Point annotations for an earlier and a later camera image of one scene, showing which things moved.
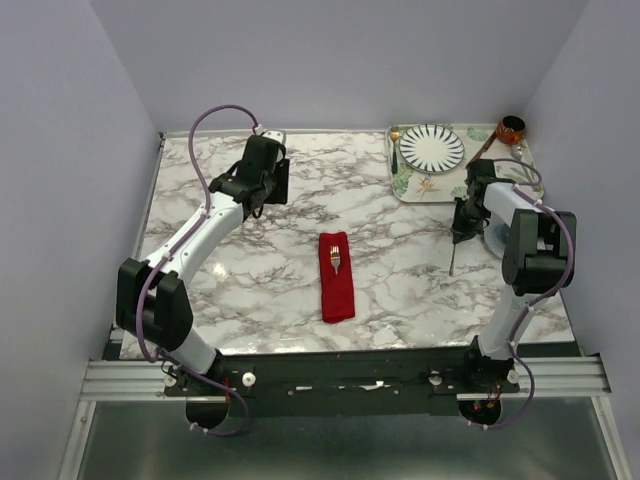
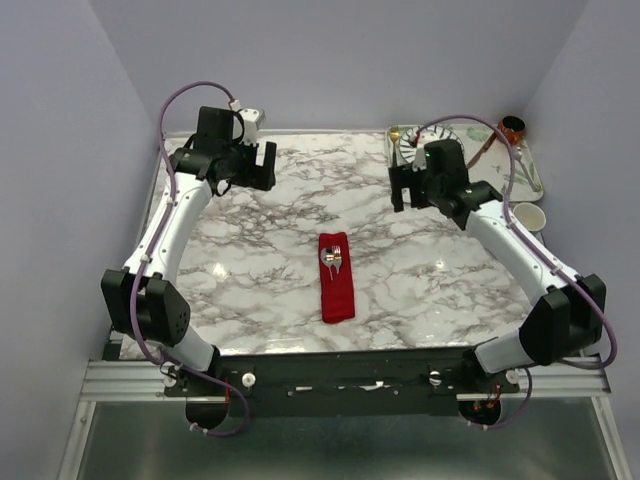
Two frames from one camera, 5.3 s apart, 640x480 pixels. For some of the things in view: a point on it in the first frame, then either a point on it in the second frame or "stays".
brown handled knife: (491, 139) stays
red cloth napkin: (338, 302) stays
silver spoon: (452, 261) to (328, 257)
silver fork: (335, 256) stays
